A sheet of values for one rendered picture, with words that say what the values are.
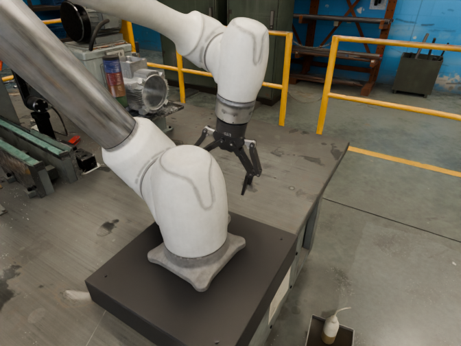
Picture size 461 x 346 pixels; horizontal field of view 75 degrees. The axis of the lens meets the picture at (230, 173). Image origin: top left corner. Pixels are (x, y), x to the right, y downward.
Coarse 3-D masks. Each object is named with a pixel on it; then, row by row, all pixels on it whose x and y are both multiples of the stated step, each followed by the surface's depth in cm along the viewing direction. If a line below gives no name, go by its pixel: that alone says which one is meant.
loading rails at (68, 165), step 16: (0, 128) 134; (16, 128) 128; (32, 128) 125; (0, 144) 116; (16, 144) 131; (32, 144) 119; (48, 144) 116; (64, 144) 113; (0, 160) 116; (16, 160) 104; (32, 160) 106; (48, 160) 117; (64, 160) 110; (16, 176) 113; (32, 176) 102; (48, 176) 107; (64, 176) 115; (80, 176) 117; (32, 192) 107; (48, 192) 109
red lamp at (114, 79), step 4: (120, 72) 112; (108, 76) 111; (112, 76) 110; (116, 76) 111; (120, 76) 112; (108, 80) 112; (112, 80) 111; (116, 80) 112; (120, 80) 113; (108, 84) 113; (112, 84) 112; (116, 84) 112
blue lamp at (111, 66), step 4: (104, 60) 108; (108, 60) 108; (112, 60) 108; (116, 60) 109; (104, 64) 109; (108, 64) 108; (112, 64) 108; (116, 64) 109; (120, 64) 112; (104, 68) 110; (108, 68) 109; (112, 68) 109; (116, 68) 110; (120, 68) 111; (108, 72) 110; (112, 72) 110; (116, 72) 110
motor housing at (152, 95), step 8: (136, 72) 135; (144, 72) 133; (152, 72) 134; (128, 80) 135; (136, 80) 133; (152, 80) 145; (160, 80) 142; (136, 88) 132; (144, 88) 151; (152, 88) 148; (160, 88) 145; (128, 96) 136; (136, 96) 133; (144, 96) 150; (152, 96) 148; (160, 96) 146; (144, 104) 135; (152, 104) 145; (160, 104) 144; (152, 112) 141
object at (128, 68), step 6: (120, 60) 140; (126, 60) 143; (132, 60) 143; (138, 60) 135; (144, 60) 137; (126, 66) 133; (132, 66) 133; (138, 66) 135; (144, 66) 138; (126, 72) 135; (132, 72) 134
